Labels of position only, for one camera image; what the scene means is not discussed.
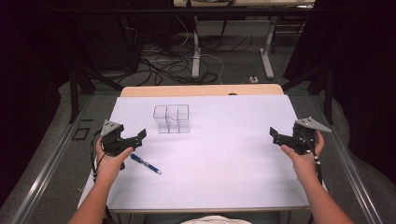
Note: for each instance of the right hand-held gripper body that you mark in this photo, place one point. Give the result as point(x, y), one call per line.
point(303, 137)

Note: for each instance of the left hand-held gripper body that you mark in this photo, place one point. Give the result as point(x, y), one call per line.
point(115, 141)

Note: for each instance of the person's left hand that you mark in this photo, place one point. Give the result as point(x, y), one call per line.
point(109, 165)

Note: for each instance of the person's right hand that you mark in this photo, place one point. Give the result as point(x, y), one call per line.
point(306, 166)

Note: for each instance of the blue pen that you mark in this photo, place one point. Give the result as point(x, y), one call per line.
point(145, 163)

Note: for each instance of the clear plastic compartment organizer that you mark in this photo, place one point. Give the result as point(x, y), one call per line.
point(172, 119)

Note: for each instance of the black metal stand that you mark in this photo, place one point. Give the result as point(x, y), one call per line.
point(327, 90)
point(74, 90)

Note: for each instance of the white power plug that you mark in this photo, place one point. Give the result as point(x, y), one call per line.
point(253, 79)

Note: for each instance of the white table sheet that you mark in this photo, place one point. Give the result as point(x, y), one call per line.
point(211, 161)

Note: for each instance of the person's light clothing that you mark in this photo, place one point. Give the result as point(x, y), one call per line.
point(216, 220)

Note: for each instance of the desk with white legs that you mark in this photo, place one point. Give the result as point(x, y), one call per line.
point(230, 37)

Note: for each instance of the aluminium rail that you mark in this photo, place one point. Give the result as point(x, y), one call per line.
point(351, 174)
point(46, 168)

